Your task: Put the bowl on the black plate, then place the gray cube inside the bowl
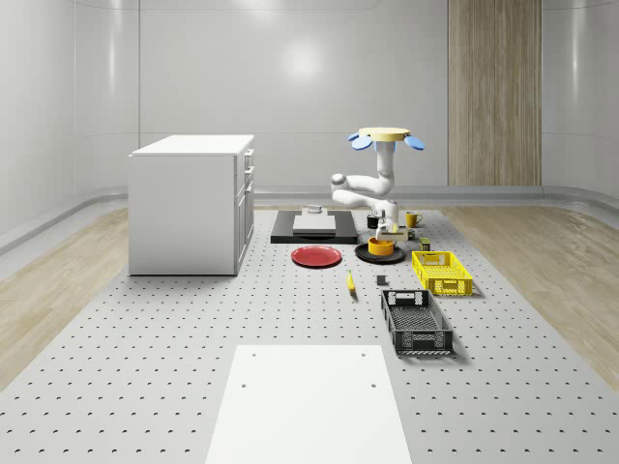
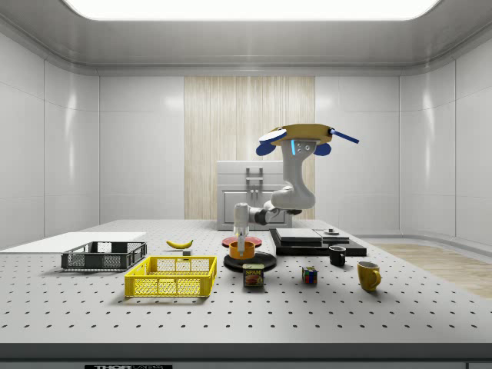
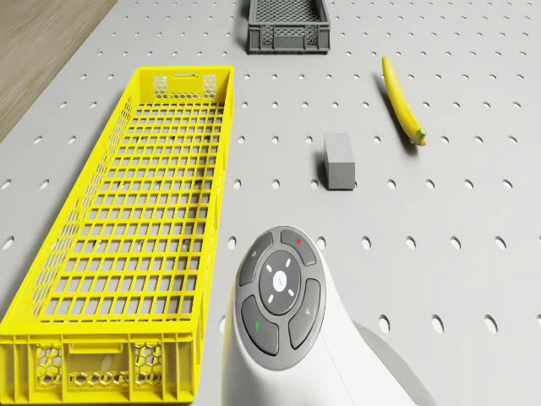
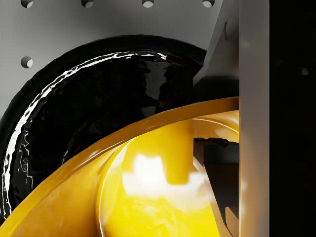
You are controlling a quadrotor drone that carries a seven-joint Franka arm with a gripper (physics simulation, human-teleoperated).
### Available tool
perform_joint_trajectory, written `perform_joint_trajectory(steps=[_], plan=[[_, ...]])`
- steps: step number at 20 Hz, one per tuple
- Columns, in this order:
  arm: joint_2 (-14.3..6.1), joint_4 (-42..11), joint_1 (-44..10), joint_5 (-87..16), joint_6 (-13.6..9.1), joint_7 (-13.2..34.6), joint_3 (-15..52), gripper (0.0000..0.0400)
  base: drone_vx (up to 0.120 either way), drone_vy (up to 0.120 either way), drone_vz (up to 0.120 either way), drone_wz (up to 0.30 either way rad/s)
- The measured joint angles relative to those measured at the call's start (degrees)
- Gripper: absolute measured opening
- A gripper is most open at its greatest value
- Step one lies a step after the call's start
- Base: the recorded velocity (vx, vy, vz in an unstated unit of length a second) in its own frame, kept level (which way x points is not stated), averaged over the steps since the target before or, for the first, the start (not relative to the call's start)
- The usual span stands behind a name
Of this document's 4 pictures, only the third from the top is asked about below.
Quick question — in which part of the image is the grey cube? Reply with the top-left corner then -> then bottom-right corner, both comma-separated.
323,132 -> 357,191

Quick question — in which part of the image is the dark grey basket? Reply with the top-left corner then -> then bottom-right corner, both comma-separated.
246,0 -> 331,55

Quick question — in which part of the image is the yellow basket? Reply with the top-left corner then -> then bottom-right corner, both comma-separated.
0,65 -> 235,405

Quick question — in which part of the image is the banana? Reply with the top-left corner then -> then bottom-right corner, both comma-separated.
381,56 -> 428,147

